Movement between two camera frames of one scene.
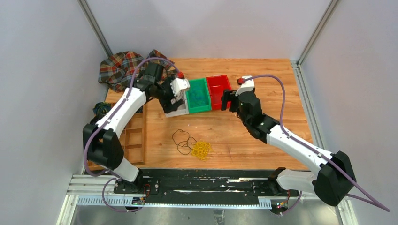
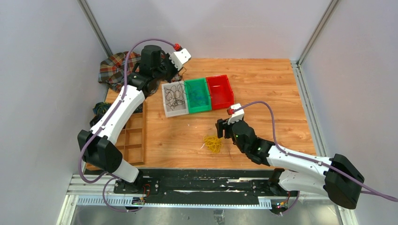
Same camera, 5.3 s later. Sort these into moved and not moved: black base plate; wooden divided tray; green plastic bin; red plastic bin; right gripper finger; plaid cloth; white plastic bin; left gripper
Moved: right gripper finger; left gripper
Not moved: green plastic bin; plaid cloth; wooden divided tray; white plastic bin; red plastic bin; black base plate
